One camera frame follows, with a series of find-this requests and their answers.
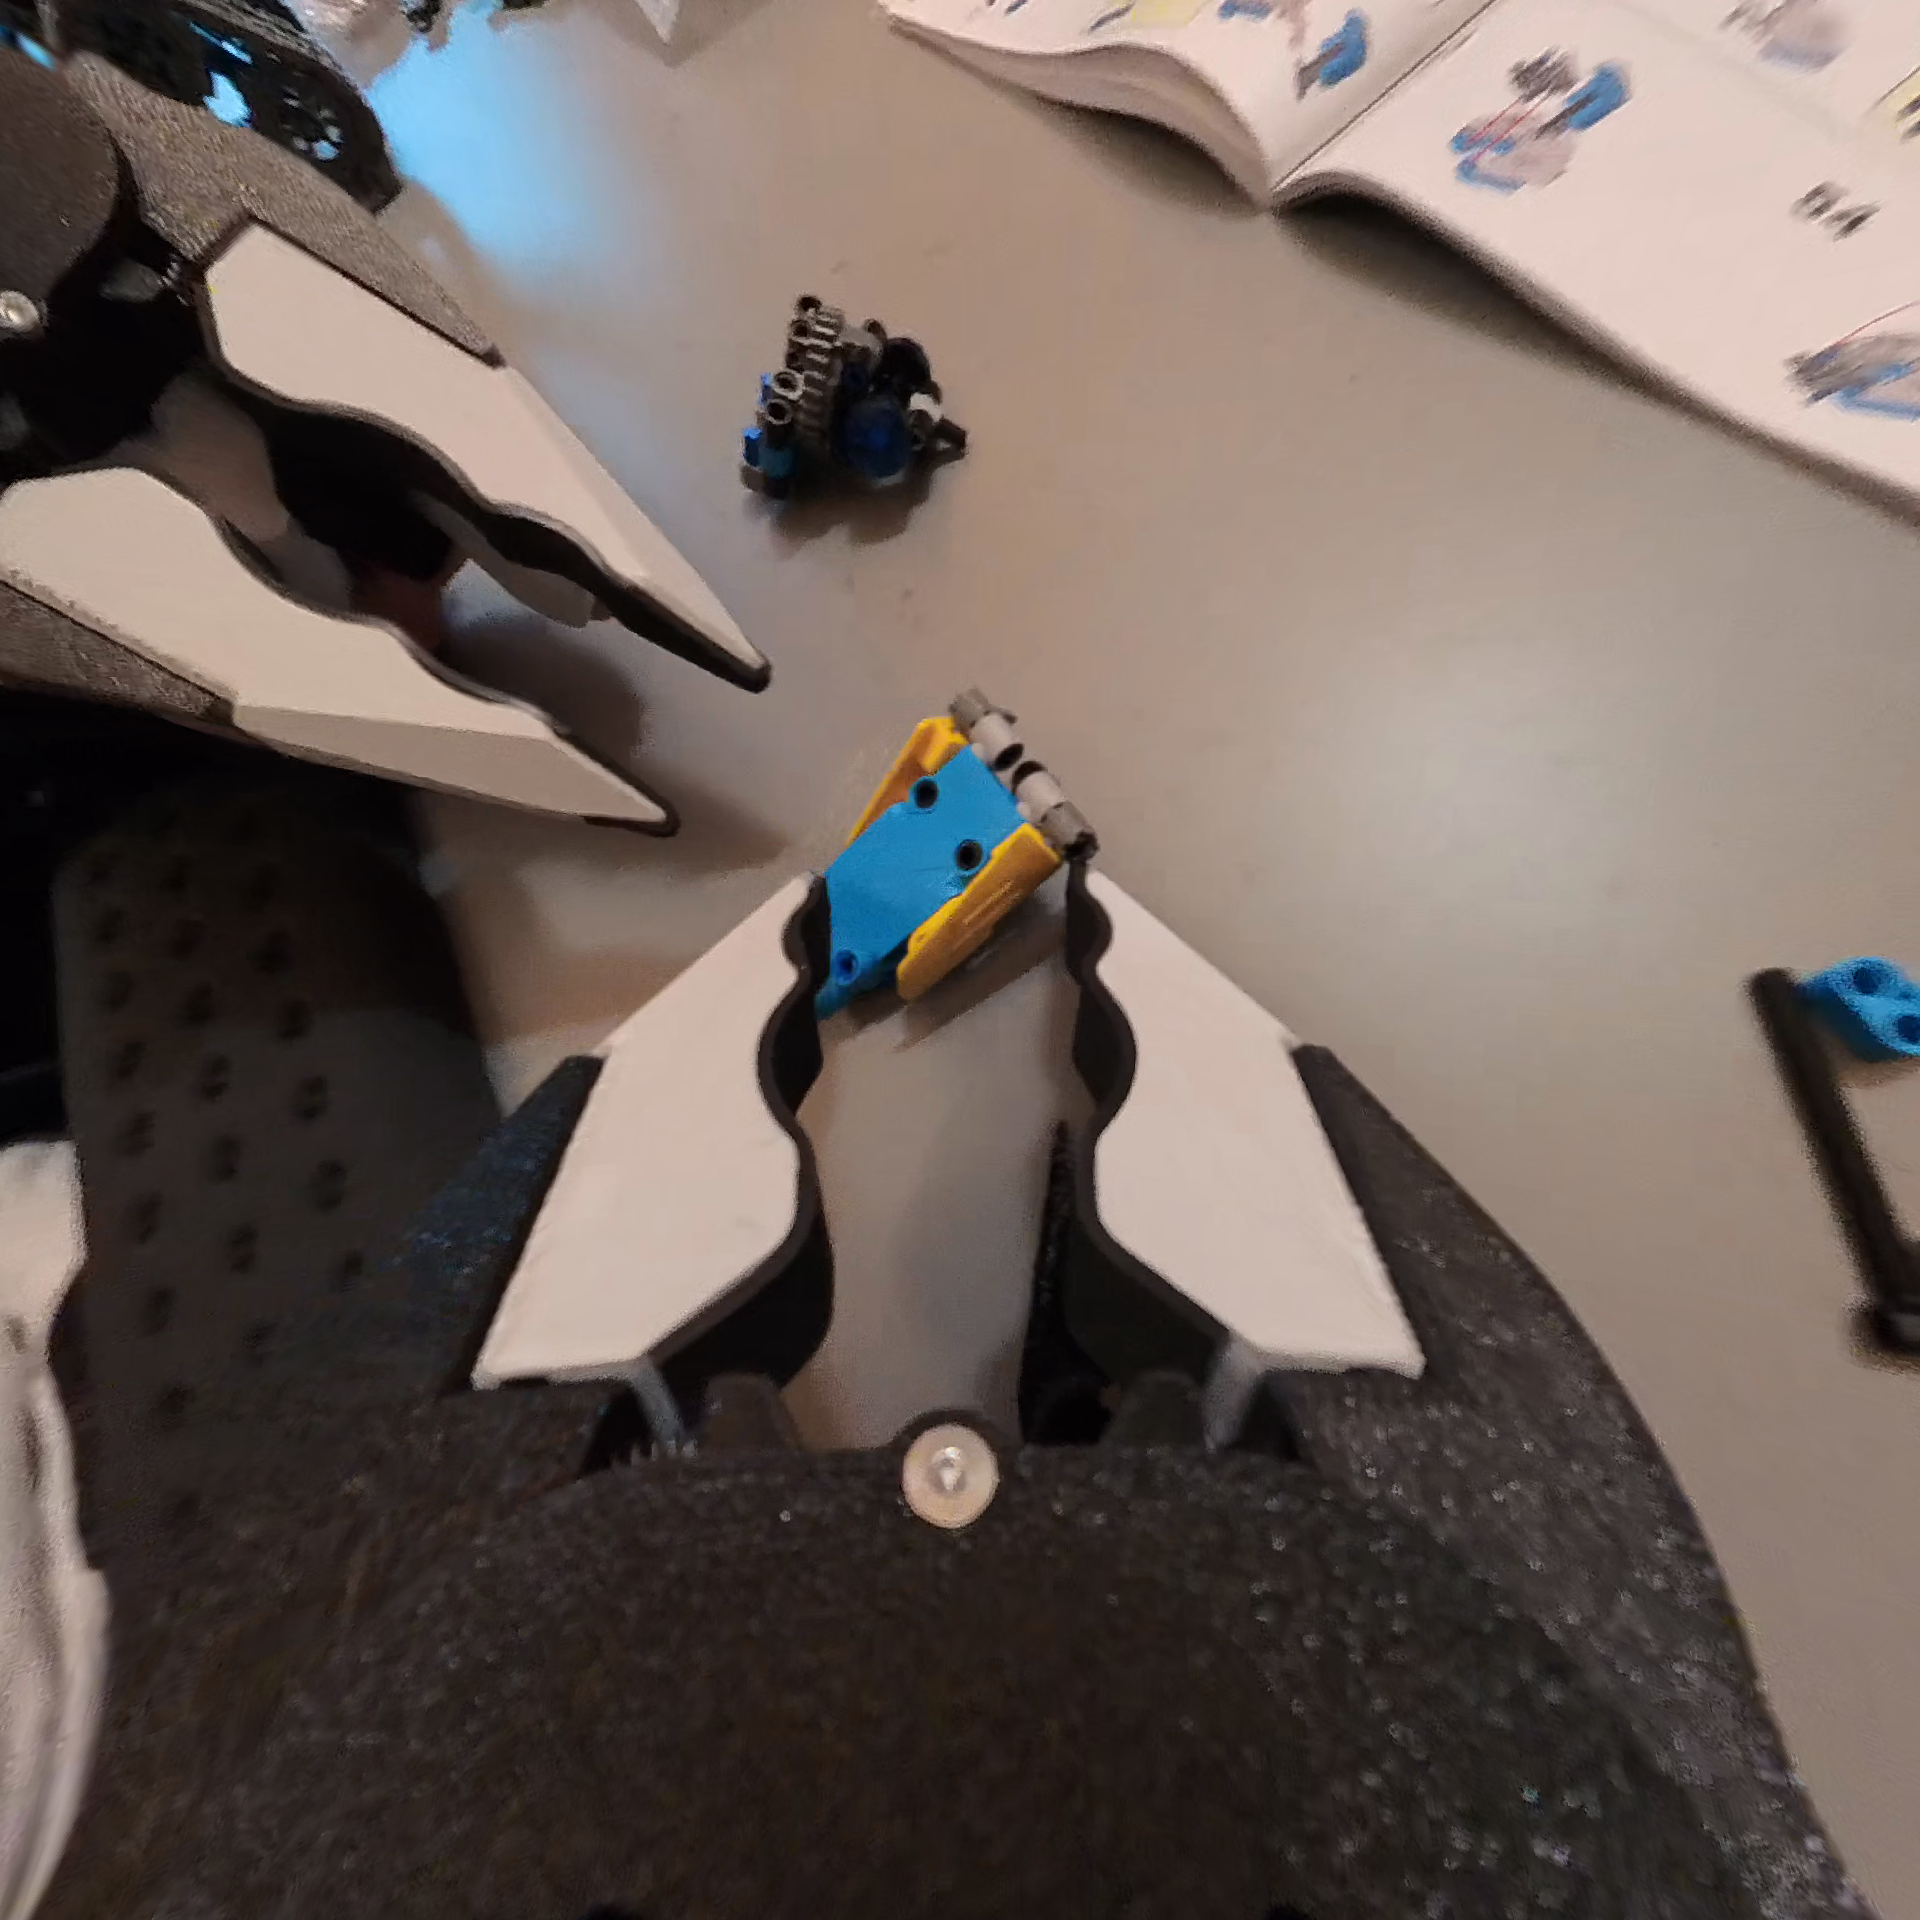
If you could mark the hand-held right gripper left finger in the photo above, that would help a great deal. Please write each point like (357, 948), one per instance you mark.
(658, 1187)

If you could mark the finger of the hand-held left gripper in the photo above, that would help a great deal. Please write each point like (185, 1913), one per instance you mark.
(303, 676)
(454, 406)

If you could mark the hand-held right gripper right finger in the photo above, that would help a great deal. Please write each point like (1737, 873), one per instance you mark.
(1248, 1187)

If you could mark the black blue gear brick assembly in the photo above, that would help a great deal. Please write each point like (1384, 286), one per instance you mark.
(840, 406)

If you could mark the blue yellow brick assembly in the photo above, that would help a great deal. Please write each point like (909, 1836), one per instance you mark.
(916, 873)

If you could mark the black perforated mat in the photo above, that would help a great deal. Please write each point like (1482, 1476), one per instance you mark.
(228, 1127)

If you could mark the black brick axle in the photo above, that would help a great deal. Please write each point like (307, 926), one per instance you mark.
(1837, 1143)

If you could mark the blue perforated brick beam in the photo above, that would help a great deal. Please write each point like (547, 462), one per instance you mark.
(1867, 1004)

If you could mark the white garment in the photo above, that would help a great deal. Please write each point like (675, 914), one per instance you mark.
(39, 1501)

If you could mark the open instruction booklet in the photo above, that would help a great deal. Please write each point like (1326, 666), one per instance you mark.
(1574, 178)

